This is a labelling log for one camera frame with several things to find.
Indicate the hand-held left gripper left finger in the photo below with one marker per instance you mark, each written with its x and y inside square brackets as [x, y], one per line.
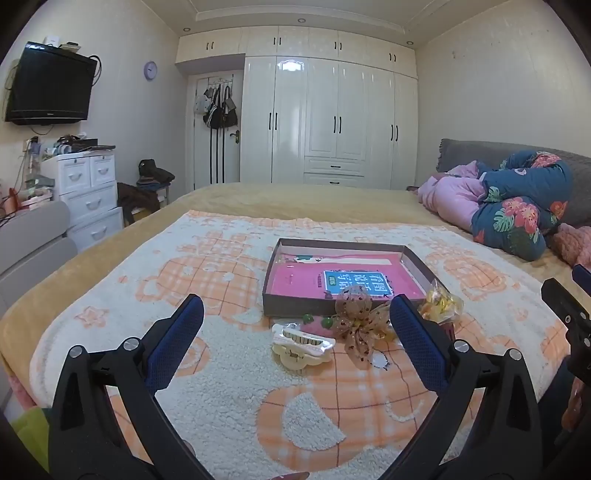
[178, 344]

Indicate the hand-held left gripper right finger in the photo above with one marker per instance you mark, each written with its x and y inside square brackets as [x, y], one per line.
[415, 346]

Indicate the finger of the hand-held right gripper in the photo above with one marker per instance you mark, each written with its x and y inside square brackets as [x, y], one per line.
[582, 273]
[559, 300]

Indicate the clear plastic bag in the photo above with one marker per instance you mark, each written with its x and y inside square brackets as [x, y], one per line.
[434, 295]

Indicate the beige mesh bow hair clip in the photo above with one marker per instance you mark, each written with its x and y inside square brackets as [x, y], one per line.
[358, 327]

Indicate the brown cardboard box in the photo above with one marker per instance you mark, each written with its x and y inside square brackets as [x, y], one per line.
[272, 295]

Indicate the pink knit blanket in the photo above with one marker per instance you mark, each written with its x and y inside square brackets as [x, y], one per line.
[572, 244]

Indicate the yellow hair accessory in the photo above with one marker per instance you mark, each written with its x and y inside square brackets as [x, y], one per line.
[441, 304]

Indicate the orange patterned fleece blanket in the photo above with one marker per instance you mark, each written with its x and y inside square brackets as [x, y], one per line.
[221, 277]

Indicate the blue floral quilt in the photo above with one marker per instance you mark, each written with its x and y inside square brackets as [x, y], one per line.
[517, 207]

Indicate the cream hair claw clip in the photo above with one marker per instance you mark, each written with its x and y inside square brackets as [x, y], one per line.
[298, 348]

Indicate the pink quilt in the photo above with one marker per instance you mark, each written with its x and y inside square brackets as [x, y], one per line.
[455, 198]

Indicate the chair with dark clothes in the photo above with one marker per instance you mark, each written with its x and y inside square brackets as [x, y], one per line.
[138, 196]

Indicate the grey pillow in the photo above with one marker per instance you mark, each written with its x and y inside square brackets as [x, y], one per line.
[461, 154]

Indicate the yellow-green cloth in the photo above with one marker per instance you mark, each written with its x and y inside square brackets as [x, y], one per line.
[32, 434]

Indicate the bed with yellow bedspread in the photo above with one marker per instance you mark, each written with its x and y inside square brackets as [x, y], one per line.
[323, 198]

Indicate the white drawer cabinet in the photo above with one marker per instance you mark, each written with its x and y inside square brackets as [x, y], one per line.
[87, 194]

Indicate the black bag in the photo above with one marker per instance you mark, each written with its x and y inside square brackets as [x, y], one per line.
[154, 170]

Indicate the grey chair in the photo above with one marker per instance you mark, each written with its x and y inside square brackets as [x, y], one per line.
[32, 240]

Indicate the hanging black belts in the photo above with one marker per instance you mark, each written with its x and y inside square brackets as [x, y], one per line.
[217, 154]

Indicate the white door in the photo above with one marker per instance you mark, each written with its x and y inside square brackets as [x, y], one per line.
[231, 157]

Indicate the cluttered side shelf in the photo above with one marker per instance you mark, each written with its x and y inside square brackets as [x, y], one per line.
[27, 194]

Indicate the clutter on drawer cabinet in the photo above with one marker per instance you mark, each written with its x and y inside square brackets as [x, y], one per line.
[74, 145]

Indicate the hanging black bags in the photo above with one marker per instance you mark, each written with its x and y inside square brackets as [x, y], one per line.
[221, 110]

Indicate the hanging white bag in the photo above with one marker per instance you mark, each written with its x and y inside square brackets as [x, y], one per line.
[200, 104]

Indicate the white wardrobe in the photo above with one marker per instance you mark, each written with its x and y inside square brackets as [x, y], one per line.
[323, 101]

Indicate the white box on television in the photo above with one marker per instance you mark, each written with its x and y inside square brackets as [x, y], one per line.
[51, 40]

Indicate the purple wall clock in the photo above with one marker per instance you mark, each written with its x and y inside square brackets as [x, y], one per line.
[150, 70]

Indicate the black wall television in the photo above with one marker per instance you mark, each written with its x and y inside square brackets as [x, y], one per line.
[48, 85]

